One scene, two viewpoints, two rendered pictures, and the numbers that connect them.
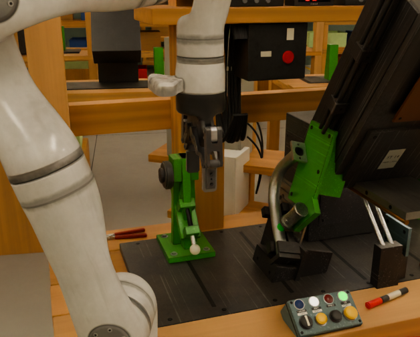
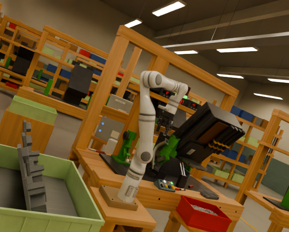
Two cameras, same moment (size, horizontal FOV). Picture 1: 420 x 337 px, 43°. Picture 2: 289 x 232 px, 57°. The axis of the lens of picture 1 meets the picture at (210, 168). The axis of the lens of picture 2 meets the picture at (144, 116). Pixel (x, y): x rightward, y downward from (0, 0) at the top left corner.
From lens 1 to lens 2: 1.00 m
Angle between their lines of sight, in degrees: 21
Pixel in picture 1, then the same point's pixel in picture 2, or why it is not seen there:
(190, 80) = (170, 109)
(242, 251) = not seen: hidden behind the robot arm
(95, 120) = (105, 112)
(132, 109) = (117, 113)
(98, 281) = (150, 141)
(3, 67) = (147, 92)
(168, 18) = not seen: hidden behind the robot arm
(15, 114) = (148, 101)
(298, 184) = (163, 151)
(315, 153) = (171, 143)
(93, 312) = (146, 147)
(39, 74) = (101, 91)
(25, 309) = not seen: hidden behind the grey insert
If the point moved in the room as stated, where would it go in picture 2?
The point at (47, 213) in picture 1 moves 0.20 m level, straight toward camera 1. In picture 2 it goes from (147, 123) to (168, 135)
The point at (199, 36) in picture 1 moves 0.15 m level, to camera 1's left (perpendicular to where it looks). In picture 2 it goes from (176, 101) to (154, 91)
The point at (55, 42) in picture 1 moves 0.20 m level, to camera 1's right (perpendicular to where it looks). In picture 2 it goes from (109, 84) to (132, 94)
